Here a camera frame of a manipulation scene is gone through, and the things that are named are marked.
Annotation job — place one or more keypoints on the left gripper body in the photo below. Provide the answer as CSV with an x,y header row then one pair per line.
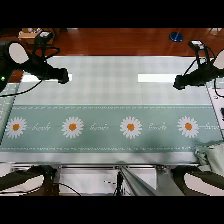
x,y
63,76

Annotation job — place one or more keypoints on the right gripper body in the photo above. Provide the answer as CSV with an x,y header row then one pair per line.
x,y
180,82

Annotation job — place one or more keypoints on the pale green T-shirt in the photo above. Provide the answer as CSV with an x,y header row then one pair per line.
x,y
211,155

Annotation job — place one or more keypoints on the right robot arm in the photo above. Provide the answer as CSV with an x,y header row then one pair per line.
x,y
208,71

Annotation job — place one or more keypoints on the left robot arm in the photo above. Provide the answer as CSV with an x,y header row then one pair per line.
x,y
31,65

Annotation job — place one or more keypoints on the blue round object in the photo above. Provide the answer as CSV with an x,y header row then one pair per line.
x,y
176,36

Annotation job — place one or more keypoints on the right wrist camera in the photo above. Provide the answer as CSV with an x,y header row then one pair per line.
x,y
196,45

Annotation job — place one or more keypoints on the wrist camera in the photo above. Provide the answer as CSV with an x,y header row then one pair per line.
x,y
43,36
196,45

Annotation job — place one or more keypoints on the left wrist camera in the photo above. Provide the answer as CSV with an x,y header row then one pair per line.
x,y
43,36

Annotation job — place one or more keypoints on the silver frame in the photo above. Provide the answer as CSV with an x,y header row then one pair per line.
x,y
140,181

